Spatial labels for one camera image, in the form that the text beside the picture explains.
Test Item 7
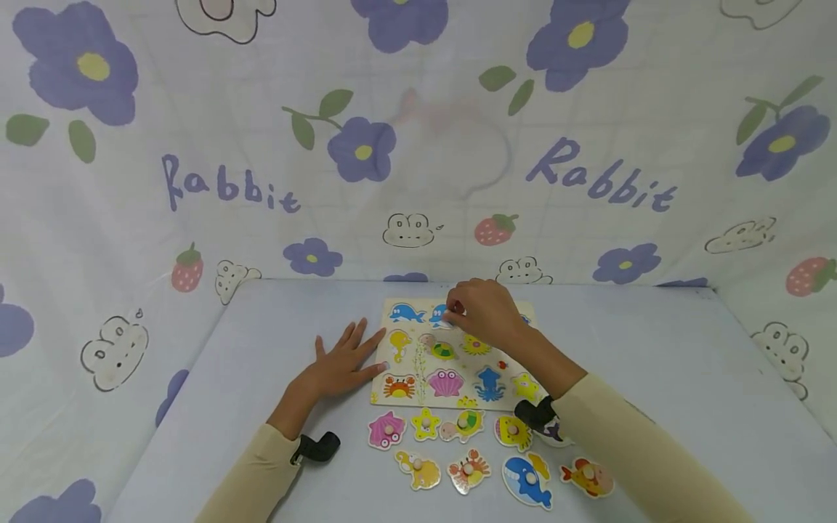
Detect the blue whale puzzle piece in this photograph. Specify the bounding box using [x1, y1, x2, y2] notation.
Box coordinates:
[501, 452, 554, 511]

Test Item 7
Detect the yellow octopus puzzle piece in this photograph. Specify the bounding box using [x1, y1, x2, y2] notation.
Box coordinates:
[493, 414, 535, 453]

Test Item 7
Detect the pink shell puzzle piece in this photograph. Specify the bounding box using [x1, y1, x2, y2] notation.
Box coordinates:
[366, 411, 408, 451]

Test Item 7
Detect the green turtle puzzle piece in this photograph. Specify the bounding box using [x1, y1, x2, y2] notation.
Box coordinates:
[439, 409, 486, 445]

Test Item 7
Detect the person's right forearm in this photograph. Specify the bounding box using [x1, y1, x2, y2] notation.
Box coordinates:
[507, 325, 754, 523]

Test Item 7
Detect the orange fish puzzle piece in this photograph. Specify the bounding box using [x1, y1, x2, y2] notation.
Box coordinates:
[559, 457, 616, 499]

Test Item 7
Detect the person's right hand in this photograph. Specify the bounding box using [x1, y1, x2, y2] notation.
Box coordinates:
[442, 278, 532, 352]

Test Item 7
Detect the yellow starfish puzzle piece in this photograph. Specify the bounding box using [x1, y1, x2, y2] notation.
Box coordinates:
[411, 407, 442, 442]

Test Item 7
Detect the person's left forearm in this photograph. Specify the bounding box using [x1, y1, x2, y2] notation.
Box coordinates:
[195, 379, 320, 523]

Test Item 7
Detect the black wrist band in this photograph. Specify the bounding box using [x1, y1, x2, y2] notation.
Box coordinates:
[514, 396, 561, 438]
[290, 431, 341, 466]

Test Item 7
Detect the yellow seahorse puzzle piece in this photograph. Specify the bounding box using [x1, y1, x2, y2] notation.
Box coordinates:
[394, 450, 442, 492]

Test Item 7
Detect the wooden sea animal puzzle board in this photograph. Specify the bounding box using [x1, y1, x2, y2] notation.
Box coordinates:
[370, 297, 549, 413]

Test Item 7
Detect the person's left hand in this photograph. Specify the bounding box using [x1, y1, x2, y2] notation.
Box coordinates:
[294, 317, 389, 402]

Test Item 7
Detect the dark purple puzzle piece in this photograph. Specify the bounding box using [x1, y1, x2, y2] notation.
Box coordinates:
[533, 417, 575, 448]

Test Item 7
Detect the red crab puzzle piece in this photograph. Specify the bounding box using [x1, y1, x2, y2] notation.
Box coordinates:
[447, 448, 492, 496]

